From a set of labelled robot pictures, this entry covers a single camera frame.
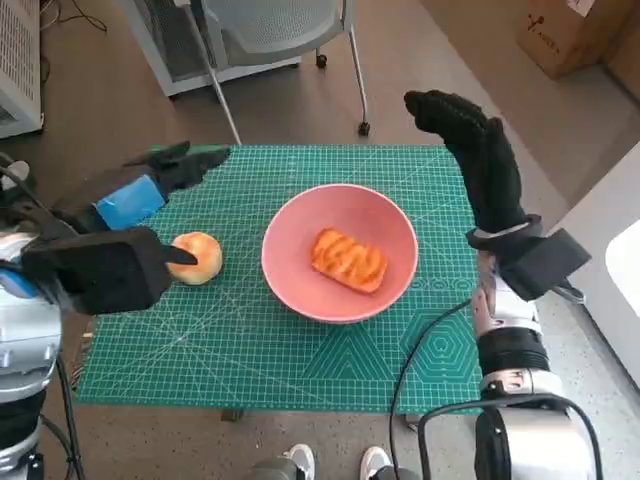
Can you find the green cutting mat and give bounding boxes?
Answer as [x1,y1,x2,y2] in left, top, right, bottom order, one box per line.
[72,144,489,415]

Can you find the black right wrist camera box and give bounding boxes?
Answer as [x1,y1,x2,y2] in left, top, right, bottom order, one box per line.
[499,228,593,302]

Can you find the thick black looped cable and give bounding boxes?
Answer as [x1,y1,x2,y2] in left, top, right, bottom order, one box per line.
[417,394,604,480]

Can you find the pink bowl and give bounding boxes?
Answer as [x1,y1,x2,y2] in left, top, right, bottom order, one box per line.
[261,183,420,326]

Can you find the white perforated cabinet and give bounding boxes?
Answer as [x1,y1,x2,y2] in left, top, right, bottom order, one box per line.
[0,0,45,140]

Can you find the rectangular striped toy bread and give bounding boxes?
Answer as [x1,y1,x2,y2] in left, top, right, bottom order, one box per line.
[309,227,390,296]

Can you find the white shoe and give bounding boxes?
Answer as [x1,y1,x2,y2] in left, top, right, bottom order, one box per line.
[284,443,317,480]
[359,445,392,480]

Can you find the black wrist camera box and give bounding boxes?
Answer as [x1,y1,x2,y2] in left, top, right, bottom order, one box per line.
[22,227,174,316]
[499,228,593,302]

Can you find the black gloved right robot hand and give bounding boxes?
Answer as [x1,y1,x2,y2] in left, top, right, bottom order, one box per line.
[403,89,531,234]

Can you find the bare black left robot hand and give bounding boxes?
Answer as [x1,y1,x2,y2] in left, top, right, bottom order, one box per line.
[49,140,232,267]

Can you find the round toy bread bun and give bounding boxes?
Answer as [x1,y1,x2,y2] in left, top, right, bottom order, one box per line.
[166,231,224,286]

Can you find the white appliance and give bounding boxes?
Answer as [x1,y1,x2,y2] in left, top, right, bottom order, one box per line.
[547,142,640,396]

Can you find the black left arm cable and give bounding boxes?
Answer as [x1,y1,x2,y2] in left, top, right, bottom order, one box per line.
[0,152,87,480]

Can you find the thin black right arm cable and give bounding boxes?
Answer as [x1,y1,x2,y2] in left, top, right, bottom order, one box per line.
[388,297,474,480]

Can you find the plain cardboard box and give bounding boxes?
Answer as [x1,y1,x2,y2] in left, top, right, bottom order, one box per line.
[602,24,640,104]

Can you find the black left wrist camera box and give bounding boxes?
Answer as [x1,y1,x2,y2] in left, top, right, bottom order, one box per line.
[22,227,174,316]

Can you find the person's foot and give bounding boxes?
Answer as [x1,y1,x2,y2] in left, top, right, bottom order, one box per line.
[0,159,32,194]

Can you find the printed cardboard box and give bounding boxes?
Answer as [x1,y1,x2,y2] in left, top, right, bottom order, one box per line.
[514,0,636,80]

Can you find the grey mesh office chair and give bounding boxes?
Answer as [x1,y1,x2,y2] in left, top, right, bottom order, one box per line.
[174,0,374,146]

